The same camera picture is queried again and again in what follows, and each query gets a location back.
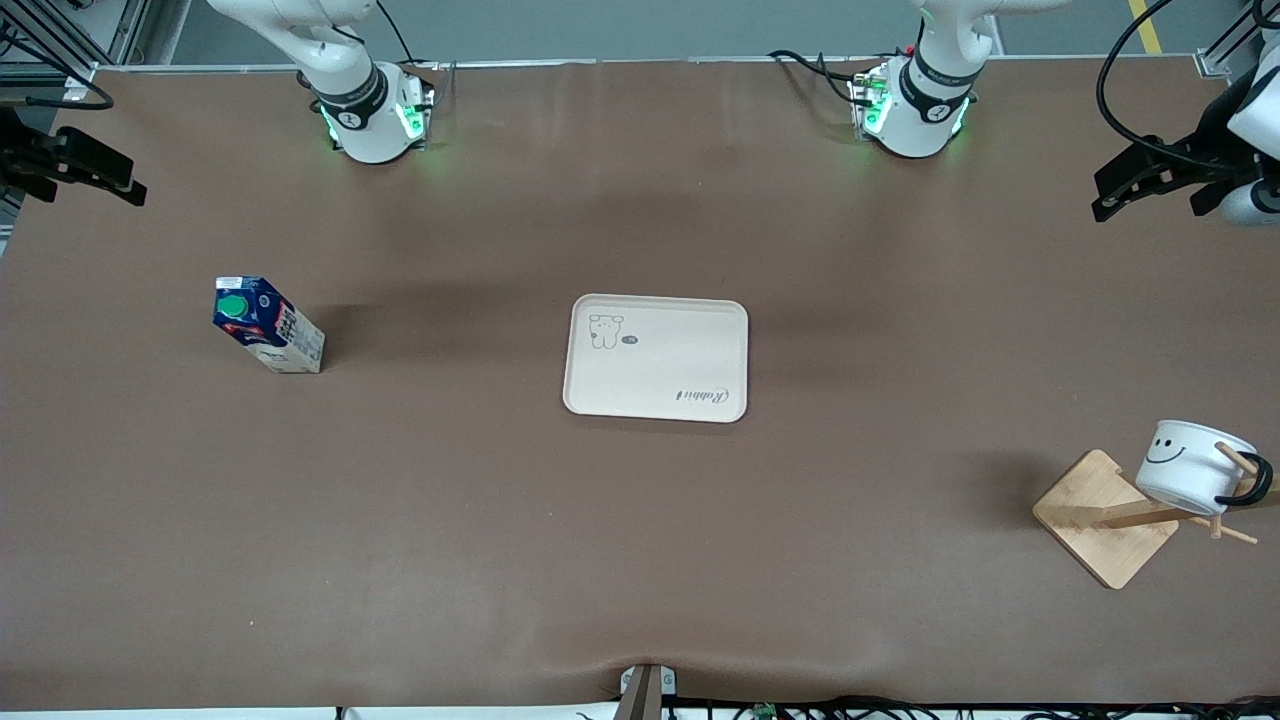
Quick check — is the blue milk carton green cap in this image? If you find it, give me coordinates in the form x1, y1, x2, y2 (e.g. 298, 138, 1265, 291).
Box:
212, 276, 327, 375

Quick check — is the white smiley mug black handle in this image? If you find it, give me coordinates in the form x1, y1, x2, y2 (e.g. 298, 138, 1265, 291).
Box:
1134, 420, 1276, 517

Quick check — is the cream rabbit print tray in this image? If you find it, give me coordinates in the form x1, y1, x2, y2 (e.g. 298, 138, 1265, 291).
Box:
562, 293, 750, 424

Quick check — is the wooden mug tree stand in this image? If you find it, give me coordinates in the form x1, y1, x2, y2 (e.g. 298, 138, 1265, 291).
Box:
1032, 440, 1280, 591

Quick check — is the brown table cover mat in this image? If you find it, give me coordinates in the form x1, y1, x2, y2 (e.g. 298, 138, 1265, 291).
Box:
0, 57, 1280, 713

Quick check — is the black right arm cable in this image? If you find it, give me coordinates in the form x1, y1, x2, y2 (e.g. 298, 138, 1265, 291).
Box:
0, 28, 114, 111

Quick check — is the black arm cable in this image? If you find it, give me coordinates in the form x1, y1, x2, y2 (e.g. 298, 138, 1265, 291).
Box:
1096, 0, 1206, 163
0, 28, 114, 111

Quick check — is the aluminium frame corner post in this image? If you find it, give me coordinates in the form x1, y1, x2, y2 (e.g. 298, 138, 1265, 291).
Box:
1195, 15, 1280, 83

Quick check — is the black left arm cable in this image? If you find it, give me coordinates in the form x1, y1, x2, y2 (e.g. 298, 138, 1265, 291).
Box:
1096, 0, 1206, 163

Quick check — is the aluminium frame with black struts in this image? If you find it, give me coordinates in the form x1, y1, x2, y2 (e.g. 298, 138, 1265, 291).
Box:
0, 0, 153, 79

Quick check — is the black base cable left arm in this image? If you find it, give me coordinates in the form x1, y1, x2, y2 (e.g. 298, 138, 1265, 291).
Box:
767, 48, 873, 107

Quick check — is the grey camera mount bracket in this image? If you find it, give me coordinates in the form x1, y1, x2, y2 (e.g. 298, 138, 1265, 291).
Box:
618, 663, 679, 720

